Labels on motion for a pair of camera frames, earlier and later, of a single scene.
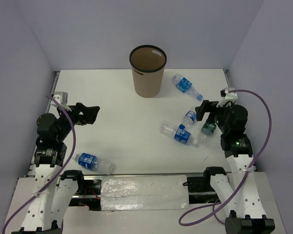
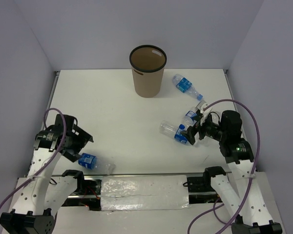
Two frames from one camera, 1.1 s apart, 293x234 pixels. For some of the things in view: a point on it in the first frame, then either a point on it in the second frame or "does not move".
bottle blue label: [91, 162] does not move
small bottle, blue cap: [188, 120] does not move
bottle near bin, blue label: [186, 86] does not move
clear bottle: [174, 132] does not move
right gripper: [205, 107] -> [190, 133]
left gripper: [89, 113] -> [83, 138]
